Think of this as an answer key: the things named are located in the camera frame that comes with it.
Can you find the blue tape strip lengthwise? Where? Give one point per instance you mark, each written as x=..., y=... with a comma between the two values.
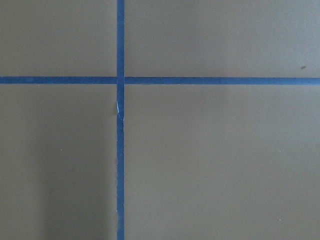
x=120, y=103

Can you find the blue tape strip crosswise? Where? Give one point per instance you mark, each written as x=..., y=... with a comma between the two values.
x=135, y=80

